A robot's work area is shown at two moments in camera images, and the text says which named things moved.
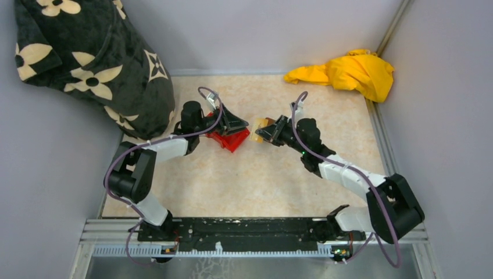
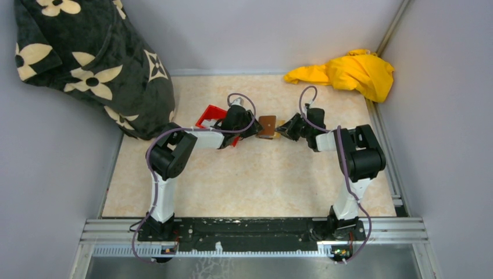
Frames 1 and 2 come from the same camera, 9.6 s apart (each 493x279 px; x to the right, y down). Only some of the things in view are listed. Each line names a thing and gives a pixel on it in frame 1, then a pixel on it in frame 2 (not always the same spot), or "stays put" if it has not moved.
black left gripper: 231,121 -> 256,128
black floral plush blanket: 97,50 stays put
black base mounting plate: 245,234 stays put
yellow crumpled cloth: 361,70 stays put
